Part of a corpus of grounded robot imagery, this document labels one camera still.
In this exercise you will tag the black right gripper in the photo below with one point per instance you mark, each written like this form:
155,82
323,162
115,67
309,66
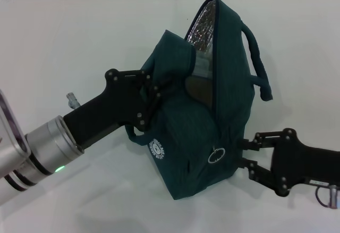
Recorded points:
305,164

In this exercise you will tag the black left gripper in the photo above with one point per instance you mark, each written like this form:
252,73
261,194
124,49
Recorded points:
111,105

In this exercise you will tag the dark teal insulated bag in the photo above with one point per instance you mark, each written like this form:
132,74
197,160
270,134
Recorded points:
233,84

